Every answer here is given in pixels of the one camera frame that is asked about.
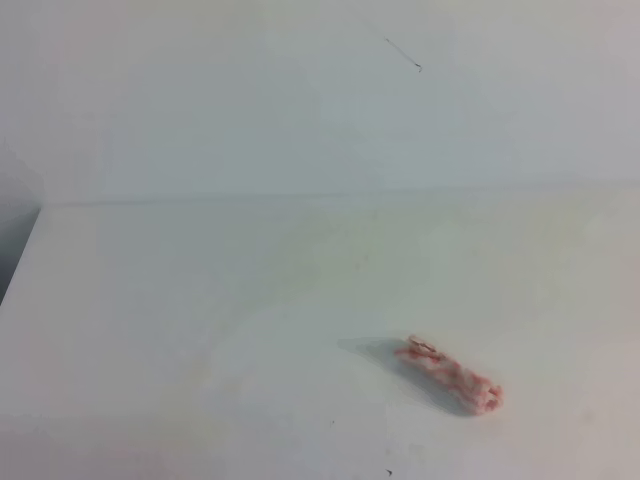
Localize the pink white striped rag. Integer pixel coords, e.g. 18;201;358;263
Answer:
394;335;504;416

